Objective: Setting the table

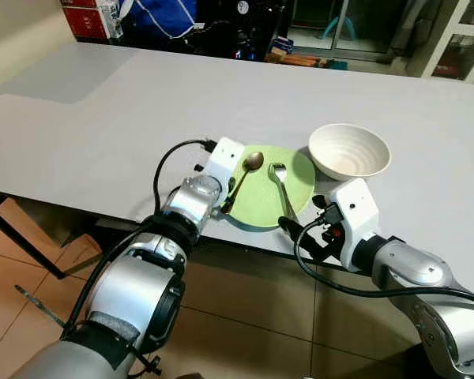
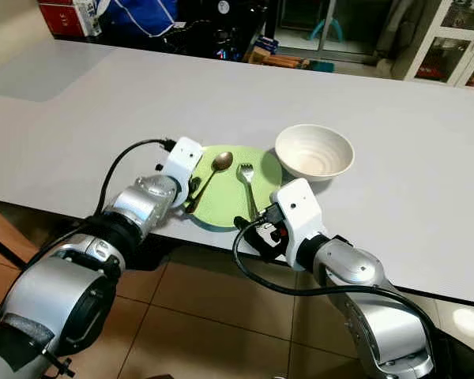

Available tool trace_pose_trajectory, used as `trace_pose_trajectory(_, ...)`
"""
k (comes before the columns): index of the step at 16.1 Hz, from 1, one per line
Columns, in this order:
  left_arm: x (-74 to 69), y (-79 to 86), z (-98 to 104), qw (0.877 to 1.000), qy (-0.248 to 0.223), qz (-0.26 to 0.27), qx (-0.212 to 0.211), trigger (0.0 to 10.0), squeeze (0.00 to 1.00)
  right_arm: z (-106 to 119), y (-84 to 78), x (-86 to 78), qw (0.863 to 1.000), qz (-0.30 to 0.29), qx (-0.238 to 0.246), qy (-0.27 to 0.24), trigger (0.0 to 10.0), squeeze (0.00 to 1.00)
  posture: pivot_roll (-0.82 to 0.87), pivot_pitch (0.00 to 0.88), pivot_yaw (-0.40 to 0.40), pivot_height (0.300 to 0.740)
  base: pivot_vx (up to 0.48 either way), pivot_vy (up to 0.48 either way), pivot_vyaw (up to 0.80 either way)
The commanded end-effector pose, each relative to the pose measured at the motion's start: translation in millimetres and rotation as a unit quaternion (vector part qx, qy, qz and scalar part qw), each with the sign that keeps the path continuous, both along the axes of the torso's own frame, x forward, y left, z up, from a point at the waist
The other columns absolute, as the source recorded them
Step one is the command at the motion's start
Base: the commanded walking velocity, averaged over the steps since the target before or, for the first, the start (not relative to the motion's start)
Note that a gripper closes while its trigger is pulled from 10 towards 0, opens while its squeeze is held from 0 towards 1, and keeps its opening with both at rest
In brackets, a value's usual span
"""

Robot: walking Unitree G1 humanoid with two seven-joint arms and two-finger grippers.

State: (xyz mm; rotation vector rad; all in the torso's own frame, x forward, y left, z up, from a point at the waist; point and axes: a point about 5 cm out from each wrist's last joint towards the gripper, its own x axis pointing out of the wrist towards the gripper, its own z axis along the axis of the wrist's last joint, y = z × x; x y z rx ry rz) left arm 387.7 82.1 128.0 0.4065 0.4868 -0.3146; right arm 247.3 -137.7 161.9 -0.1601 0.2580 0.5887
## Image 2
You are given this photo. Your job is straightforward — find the teal plastic stool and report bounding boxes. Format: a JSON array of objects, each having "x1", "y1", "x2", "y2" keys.
[{"x1": 307, "y1": 17, "x2": 344, "y2": 42}]

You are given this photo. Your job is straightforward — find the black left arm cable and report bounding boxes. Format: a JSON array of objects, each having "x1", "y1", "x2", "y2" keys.
[{"x1": 102, "y1": 138, "x2": 179, "y2": 219}]

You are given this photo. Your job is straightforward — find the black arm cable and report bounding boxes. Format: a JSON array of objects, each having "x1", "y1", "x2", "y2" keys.
[
  {"x1": 102, "y1": 138, "x2": 179, "y2": 219},
  {"x1": 232, "y1": 220, "x2": 440, "y2": 372}
]

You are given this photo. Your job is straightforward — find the white carton box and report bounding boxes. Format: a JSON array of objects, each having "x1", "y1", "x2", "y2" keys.
[{"x1": 74, "y1": 0, "x2": 105, "y2": 37}]

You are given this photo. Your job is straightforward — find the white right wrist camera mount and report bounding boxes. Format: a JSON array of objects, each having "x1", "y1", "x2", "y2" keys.
[{"x1": 278, "y1": 178, "x2": 332, "y2": 266}]

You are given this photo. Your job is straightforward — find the round green plate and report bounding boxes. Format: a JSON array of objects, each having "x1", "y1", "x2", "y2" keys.
[{"x1": 184, "y1": 144, "x2": 284, "y2": 231}]

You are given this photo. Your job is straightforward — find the metal spoon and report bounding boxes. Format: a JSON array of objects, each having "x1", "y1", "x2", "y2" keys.
[{"x1": 186, "y1": 152, "x2": 235, "y2": 213}]

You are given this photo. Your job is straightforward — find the white glass-door cabinet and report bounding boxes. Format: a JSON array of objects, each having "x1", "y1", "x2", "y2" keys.
[{"x1": 391, "y1": 0, "x2": 474, "y2": 88}]

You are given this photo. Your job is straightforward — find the red cardboard box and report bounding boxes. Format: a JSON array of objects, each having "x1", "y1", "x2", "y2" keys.
[{"x1": 38, "y1": 0, "x2": 89, "y2": 38}]

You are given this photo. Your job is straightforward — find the white ribbed bowl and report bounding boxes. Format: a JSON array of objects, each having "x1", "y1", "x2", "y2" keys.
[{"x1": 274, "y1": 124, "x2": 356, "y2": 182}]

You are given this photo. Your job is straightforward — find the brown wooden tray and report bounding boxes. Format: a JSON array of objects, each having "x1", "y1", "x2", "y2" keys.
[{"x1": 247, "y1": 47, "x2": 310, "y2": 72}]

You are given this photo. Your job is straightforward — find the metal fork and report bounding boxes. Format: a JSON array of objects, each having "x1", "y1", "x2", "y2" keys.
[{"x1": 235, "y1": 163, "x2": 263, "y2": 225}]

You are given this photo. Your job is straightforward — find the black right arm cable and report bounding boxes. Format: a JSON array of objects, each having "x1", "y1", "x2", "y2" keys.
[{"x1": 232, "y1": 220, "x2": 440, "y2": 372}]

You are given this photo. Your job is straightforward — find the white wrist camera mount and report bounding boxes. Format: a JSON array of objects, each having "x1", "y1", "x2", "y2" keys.
[
  {"x1": 278, "y1": 178, "x2": 332, "y2": 266},
  {"x1": 161, "y1": 137, "x2": 205, "y2": 195}
]

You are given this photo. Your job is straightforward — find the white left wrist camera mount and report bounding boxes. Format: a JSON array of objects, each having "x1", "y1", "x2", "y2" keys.
[{"x1": 161, "y1": 137, "x2": 205, "y2": 195}]

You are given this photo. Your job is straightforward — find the black metal table leg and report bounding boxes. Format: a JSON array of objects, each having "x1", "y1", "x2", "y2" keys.
[{"x1": 0, "y1": 235, "x2": 34, "y2": 271}]

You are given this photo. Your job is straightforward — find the blue bag with white trim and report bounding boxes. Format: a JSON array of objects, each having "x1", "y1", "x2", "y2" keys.
[{"x1": 97, "y1": 0, "x2": 179, "y2": 42}]

